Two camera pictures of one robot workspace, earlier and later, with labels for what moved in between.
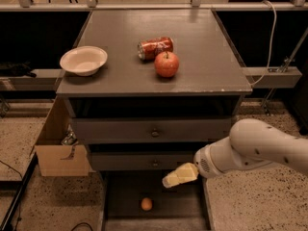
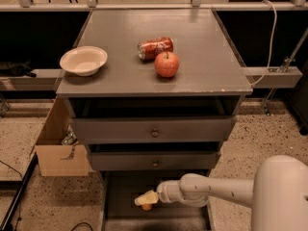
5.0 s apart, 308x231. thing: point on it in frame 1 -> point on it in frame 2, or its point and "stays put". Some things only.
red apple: [166, 64] stays put
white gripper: [204, 162] -> [164, 192]
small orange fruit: [146, 204] stays put
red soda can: [148, 49] stays put
